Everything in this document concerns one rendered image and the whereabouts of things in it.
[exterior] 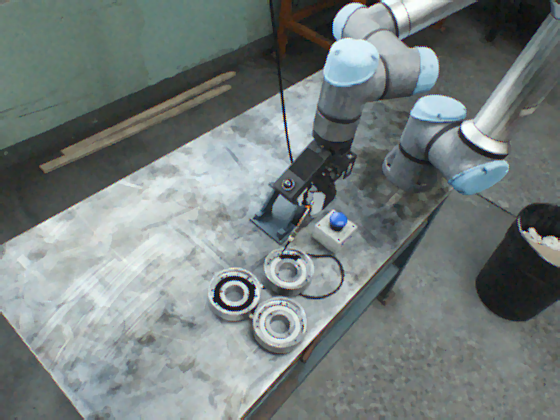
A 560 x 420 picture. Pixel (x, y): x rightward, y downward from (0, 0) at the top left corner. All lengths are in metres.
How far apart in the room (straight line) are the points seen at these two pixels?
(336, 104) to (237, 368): 0.50
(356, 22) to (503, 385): 1.54
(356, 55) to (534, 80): 0.41
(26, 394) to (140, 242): 0.92
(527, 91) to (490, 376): 1.27
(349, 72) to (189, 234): 0.53
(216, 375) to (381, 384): 1.04
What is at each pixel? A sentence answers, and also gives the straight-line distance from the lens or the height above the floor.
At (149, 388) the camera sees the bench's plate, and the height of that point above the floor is 0.80.
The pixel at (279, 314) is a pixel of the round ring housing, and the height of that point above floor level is 0.83.
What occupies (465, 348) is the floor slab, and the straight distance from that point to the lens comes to 2.00.
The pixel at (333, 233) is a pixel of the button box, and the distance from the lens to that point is 0.99.
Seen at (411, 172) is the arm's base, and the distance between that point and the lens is 1.19.
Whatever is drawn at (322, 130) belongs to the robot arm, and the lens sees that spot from 0.74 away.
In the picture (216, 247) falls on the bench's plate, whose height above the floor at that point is 0.80.
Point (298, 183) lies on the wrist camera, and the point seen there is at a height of 1.06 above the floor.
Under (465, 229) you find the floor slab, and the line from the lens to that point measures 2.39.
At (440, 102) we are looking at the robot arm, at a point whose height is 1.03.
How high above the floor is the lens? 1.60
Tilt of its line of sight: 49 degrees down
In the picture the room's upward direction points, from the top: 9 degrees clockwise
